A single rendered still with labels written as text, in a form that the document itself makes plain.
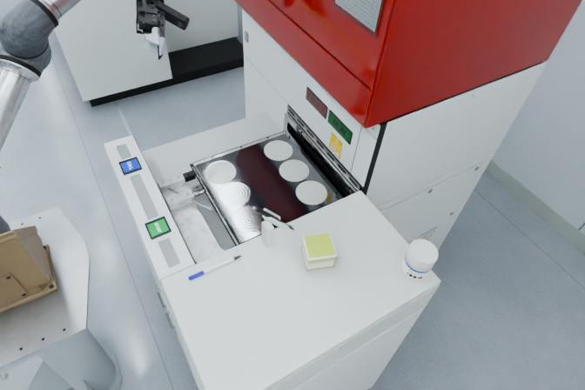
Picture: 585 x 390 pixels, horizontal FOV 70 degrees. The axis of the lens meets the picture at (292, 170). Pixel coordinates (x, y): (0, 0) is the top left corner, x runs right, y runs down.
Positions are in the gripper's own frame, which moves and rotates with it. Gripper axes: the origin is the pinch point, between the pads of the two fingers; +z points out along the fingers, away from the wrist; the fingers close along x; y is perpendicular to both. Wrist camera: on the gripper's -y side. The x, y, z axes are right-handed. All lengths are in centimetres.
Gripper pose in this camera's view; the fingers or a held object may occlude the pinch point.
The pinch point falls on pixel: (162, 54)
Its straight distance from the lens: 144.8
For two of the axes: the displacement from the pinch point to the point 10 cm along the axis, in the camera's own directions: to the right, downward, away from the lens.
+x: 4.2, -2.8, -8.6
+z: 1.2, 9.6, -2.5
